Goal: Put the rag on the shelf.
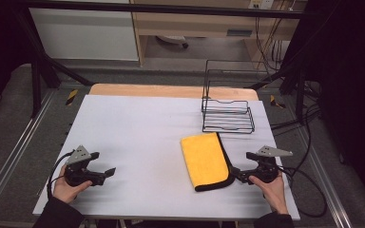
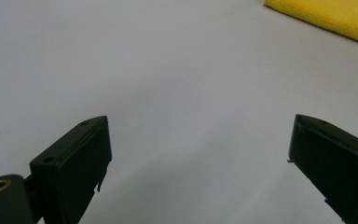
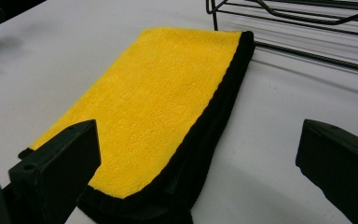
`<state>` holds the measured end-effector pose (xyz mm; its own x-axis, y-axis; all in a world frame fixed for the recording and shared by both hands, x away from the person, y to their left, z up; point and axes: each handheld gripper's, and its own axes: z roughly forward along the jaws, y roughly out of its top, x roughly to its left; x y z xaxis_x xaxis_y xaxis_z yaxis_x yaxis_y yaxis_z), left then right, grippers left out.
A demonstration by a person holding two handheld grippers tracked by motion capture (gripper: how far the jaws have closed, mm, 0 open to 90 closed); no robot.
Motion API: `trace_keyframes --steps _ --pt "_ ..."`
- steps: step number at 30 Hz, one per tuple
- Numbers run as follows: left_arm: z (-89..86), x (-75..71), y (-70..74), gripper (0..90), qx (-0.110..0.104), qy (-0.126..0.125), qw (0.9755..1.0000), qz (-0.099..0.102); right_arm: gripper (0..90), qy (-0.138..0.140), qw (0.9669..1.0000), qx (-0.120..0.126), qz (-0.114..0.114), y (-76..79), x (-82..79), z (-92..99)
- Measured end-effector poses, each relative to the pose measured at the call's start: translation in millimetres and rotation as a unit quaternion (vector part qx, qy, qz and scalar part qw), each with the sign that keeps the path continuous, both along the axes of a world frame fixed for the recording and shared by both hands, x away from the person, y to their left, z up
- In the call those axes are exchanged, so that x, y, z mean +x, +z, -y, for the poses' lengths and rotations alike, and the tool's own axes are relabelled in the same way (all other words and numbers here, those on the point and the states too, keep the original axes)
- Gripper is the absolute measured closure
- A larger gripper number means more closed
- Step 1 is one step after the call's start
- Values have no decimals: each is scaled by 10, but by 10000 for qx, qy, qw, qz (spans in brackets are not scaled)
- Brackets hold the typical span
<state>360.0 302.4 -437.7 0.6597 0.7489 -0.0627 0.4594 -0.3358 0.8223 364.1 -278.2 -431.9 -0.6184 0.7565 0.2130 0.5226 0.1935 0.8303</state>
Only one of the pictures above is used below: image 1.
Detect yellow and black floor tape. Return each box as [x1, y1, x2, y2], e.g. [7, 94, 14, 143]
[65, 88, 79, 106]
[269, 94, 286, 109]

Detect black metal frame stand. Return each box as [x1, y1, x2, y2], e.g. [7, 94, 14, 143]
[13, 6, 94, 119]
[249, 51, 309, 125]

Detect black floor cables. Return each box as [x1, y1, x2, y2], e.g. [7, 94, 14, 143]
[270, 80, 322, 137]

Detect right hand-held gripper cable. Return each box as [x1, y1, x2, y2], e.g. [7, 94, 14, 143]
[278, 166, 328, 219]

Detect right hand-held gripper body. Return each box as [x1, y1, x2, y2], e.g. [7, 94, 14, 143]
[245, 144, 294, 185]

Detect wall power outlet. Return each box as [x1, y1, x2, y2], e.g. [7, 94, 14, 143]
[248, 0, 276, 10]

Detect white cabinet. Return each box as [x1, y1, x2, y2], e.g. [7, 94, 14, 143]
[28, 7, 140, 62]

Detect left hand-held gripper cable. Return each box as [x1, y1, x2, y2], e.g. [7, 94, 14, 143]
[46, 151, 74, 200]

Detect office chair base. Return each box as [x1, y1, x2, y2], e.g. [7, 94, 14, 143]
[154, 34, 190, 49]

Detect hand-held gripper cable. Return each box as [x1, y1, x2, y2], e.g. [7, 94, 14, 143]
[46, 151, 74, 200]
[278, 166, 328, 219]

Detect hanging desk cables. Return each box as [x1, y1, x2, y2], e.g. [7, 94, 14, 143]
[254, 9, 294, 72]

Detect black wire rack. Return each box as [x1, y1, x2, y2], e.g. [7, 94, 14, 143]
[201, 59, 269, 135]

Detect person's left hand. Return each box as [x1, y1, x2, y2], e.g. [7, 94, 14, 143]
[52, 163, 93, 204]

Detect wooden desk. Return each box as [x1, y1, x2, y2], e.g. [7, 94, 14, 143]
[129, 0, 308, 67]

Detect person's right hand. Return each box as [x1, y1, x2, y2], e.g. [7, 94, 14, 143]
[248, 170, 290, 216]

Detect yellow cloth with black edge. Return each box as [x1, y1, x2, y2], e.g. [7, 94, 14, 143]
[180, 131, 236, 193]

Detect aluminium floor rail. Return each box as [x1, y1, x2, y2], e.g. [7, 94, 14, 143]
[297, 125, 354, 228]
[0, 90, 57, 219]

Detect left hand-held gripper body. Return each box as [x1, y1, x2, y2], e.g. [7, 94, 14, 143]
[64, 144, 101, 188]

